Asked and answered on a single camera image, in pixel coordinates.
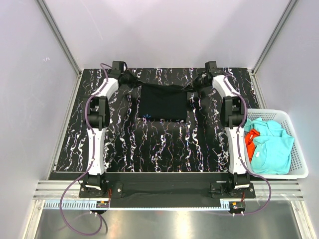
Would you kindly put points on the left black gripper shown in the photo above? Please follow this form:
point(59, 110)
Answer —
point(130, 78)

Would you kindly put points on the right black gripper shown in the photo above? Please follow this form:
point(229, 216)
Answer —
point(195, 83)

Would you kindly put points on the black t shirt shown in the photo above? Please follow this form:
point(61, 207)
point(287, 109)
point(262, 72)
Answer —
point(159, 102)

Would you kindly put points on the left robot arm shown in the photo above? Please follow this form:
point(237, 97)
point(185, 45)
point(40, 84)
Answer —
point(97, 118)

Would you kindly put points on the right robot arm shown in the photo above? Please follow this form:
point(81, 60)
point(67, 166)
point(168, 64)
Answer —
point(233, 116)

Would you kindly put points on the black marbled table mat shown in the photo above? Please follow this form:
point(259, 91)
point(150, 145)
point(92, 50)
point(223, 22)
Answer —
point(135, 144)

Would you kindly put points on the orange t shirt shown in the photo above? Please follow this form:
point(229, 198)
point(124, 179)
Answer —
point(250, 145)

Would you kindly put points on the teal t shirt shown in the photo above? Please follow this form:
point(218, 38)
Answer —
point(273, 147)

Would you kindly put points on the white plastic laundry basket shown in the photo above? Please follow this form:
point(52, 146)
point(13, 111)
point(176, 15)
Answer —
point(298, 168)

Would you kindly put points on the right connector board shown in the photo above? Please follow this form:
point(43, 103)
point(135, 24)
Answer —
point(238, 205)

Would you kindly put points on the connector board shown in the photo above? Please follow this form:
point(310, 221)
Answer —
point(238, 205)
point(102, 204)

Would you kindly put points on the left connector board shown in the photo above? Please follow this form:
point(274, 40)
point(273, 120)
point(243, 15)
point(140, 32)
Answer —
point(102, 204)

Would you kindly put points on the left aluminium frame post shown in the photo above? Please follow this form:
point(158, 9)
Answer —
point(58, 35)

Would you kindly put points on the aluminium frame post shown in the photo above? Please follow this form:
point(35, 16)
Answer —
point(58, 35)
point(275, 34)

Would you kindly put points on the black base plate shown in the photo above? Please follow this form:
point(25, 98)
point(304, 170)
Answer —
point(179, 188)

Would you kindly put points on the right aluminium frame post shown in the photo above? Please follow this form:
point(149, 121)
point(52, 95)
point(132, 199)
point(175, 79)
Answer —
point(275, 34)

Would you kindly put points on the white slotted cable duct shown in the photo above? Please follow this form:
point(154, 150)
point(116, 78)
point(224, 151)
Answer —
point(116, 204)

